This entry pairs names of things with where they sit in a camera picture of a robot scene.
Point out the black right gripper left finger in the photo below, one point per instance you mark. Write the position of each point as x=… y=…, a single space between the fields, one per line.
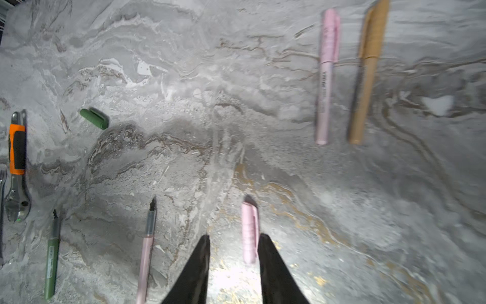
x=192 y=284

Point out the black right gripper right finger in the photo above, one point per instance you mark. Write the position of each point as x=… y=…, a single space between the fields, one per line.
x=277 y=283

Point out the pink pen cap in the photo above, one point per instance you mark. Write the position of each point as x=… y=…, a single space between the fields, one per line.
x=250 y=232

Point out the thin pink pen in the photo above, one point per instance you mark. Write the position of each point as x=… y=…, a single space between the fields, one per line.
x=329 y=54

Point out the tan fountain pen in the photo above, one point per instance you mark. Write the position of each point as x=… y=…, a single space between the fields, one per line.
x=370 y=49

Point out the green pen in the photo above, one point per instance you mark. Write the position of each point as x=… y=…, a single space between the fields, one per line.
x=52 y=258

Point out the green pen cap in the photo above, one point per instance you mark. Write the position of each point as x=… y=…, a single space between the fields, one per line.
x=95 y=117

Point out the steel wrench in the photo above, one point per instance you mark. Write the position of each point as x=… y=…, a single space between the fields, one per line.
x=3 y=177

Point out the orange handled screwdriver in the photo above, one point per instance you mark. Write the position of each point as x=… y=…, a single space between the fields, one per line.
x=17 y=204

